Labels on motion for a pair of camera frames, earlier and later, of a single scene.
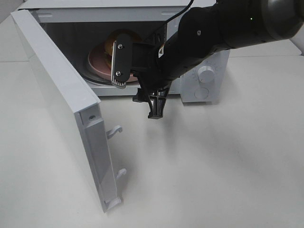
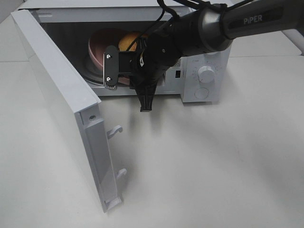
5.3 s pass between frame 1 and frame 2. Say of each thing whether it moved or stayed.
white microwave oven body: stayed
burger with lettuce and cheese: moved
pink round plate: moved
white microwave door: stayed
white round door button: stayed
